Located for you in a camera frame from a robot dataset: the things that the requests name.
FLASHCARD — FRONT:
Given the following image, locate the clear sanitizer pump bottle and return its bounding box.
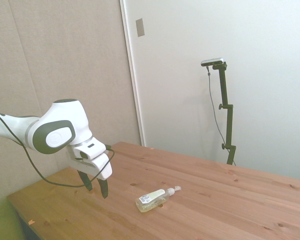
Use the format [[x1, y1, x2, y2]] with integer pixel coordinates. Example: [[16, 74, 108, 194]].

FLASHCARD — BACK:
[[135, 185, 182, 214]]

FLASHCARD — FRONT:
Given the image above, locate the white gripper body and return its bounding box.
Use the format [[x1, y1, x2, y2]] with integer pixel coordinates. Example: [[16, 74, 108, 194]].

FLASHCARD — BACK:
[[66, 146, 114, 181]]

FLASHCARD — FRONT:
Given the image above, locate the silver exterior camera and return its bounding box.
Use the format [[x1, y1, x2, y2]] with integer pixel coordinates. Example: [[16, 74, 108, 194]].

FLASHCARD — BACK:
[[200, 57, 226, 67]]

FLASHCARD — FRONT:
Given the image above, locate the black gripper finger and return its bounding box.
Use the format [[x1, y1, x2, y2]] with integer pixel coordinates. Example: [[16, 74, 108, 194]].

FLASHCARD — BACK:
[[77, 169, 94, 192], [95, 177, 110, 200]]

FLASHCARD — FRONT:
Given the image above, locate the black camera stand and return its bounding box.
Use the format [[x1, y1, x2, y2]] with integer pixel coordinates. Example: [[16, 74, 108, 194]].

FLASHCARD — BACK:
[[212, 62, 237, 166]]

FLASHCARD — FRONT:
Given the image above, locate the grey wall plate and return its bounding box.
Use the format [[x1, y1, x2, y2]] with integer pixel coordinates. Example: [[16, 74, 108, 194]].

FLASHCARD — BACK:
[[135, 17, 145, 38]]

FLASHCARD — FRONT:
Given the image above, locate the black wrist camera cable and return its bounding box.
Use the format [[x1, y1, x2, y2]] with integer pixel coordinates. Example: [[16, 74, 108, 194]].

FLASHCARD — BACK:
[[0, 109, 116, 188]]

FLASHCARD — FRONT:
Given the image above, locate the white vertical wall trim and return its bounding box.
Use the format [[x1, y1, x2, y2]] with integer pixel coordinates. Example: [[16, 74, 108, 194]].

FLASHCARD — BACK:
[[119, 0, 146, 147]]

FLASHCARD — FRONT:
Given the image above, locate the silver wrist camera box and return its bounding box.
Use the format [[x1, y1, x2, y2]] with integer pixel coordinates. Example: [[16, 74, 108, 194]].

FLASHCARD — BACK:
[[73, 139, 108, 161]]

